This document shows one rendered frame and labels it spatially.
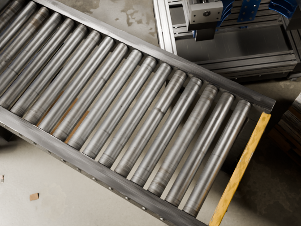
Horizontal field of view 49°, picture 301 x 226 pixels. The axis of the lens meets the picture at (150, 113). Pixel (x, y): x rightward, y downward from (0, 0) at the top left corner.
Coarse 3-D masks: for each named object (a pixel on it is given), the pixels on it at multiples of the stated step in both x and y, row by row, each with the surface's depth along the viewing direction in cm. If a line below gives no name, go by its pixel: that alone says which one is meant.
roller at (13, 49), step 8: (40, 8) 141; (40, 16) 139; (48, 16) 141; (32, 24) 137; (40, 24) 139; (24, 32) 135; (32, 32) 137; (16, 40) 134; (24, 40) 135; (8, 48) 132; (16, 48) 133; (0, 56) 131; (8, 56) 132; (0, 64) 130; (8, 64) 133; (0, 72) 131
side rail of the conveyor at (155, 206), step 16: (0, 112) 121; (16, 128) 118; (32, 128) 118; (48, 144) 115; (64, 144) 115; (64, 160) 113; (80, 160) 112; (96, 176) 110; (112, 176) 110; (128, 192) 107; (144, 192) 107; (144, 208) 107; (160, 208) 105; (176, 208) 105; (176, 224) 103; (192, 224) 103
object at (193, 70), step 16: (32, 0) 142; (48, 0) 142; (64, 16) 138; (80, 16) 137; (112, 32) 133; (112, 48) 140; (144, 48) 130; (160, 48) 129; (160, 64) 130; (176, 64) 126; (192, 64) 126; (208, 80) 123; (224, 80) 123; (240, 96) 120; (256, 96) 119; (256, 112) 122
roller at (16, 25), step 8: (24, 8) 141; (32, 8) 141; (16, 16) 139; (24, 16) 139; (32, 16) 142; (16, 24) 138; (24, 24) 140; (8, 32) 136; (16, 32) 138; (0, 40) 134; (8, 40) 136; (0, 48) 134
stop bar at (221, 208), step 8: (264, 112) 115; (264, 120) 113; (256, 128) 112; (264, 128) 112; (256, 136) 111; (248, 144) 110; (256, 144) 110; (248, 152) 109; (240, 160) 108; (248, 160) 108; (240, 168) 107; (232, 176) 106; (240, 176) 106; (232, 184) 105; (224, 192) 104; (232, 192) 104; (224, 200) 103; (216, 208) 103; (224, 208) 102; (216, 216) 101; (208, 224) 101; (216, 224) 100
